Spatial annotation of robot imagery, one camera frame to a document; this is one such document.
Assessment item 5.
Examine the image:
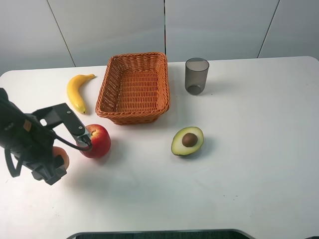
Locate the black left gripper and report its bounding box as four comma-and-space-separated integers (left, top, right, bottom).
0, 88, 91, 185

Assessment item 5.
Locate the red apple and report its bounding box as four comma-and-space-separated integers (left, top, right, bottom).
81, 124, 111, 159

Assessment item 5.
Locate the halved avocado with pit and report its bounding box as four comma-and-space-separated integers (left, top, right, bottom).
171, 126, 204, 156

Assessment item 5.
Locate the orange wicker basket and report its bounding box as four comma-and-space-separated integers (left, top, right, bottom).
95, 52, 170, 125

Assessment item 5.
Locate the orange peach fruit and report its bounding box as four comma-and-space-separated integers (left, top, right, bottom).
52, 146, 69, 170

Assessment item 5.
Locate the yellow banana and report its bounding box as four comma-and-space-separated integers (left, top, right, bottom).
66, 74, 96, 114

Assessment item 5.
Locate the grey translucent cup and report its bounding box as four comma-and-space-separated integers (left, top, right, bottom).
184, 58, 209, 96

